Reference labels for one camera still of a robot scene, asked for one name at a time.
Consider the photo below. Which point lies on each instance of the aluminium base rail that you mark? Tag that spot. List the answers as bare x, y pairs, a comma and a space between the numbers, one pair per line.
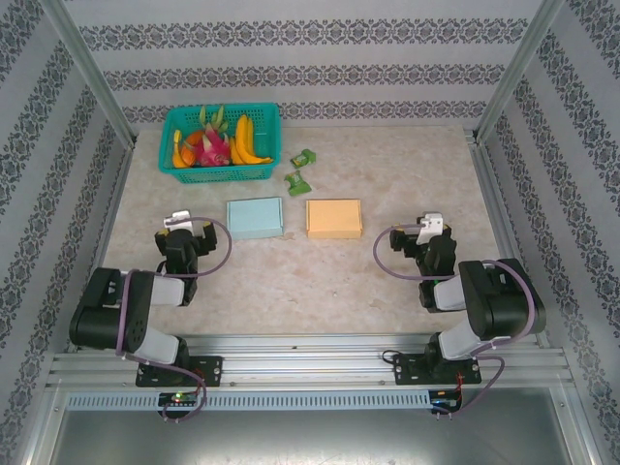
310, 363

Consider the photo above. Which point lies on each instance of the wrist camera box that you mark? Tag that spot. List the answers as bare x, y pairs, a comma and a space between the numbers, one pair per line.
430, 225
178, 220

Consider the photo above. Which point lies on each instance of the orange mango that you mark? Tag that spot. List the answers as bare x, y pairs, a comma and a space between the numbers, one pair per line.
183, 157

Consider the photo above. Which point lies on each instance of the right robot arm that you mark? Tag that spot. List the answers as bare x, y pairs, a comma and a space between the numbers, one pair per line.
504, 310

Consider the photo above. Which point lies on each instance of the light blue paper box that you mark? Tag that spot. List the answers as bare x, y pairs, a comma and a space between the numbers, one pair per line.
254, 218

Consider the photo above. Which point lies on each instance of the aluminium frame post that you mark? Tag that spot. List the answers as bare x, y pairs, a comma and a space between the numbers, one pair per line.
523, 63
87, 72

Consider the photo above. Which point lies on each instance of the red orange fruit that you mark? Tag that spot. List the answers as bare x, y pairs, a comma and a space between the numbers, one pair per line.
192, 139

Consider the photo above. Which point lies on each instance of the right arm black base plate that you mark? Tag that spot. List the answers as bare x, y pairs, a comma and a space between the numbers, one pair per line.
412, 370

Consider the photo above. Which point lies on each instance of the pink dragon fruit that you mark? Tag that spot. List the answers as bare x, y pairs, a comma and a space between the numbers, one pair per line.
213, 150

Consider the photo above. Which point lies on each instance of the green snack packet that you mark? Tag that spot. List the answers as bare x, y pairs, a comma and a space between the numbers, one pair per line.
303, 159
297, 184

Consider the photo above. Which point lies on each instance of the aluminium side rail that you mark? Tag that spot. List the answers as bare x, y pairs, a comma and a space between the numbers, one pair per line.
499, 218
110, 213

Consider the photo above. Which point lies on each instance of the orange paper box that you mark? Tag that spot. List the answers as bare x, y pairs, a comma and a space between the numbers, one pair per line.
334, 218

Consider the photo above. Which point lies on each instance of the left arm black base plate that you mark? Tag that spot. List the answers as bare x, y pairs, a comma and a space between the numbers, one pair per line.
210, 370

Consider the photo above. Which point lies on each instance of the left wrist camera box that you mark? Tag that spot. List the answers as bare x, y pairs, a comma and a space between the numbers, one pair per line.
178, 220

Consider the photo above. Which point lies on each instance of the small yellow banana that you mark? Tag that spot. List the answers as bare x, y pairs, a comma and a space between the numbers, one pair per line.
177, 138

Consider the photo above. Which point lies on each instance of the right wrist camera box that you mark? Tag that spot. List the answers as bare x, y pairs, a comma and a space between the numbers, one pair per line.
430, 225

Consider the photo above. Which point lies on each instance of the teal plastic basket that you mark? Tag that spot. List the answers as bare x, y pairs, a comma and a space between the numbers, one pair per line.
218, 176

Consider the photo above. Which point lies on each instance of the grey metal panel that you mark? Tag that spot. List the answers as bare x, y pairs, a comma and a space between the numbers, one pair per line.
310, 441

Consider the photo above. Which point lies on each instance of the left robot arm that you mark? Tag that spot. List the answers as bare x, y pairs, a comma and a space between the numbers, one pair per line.
102, 310

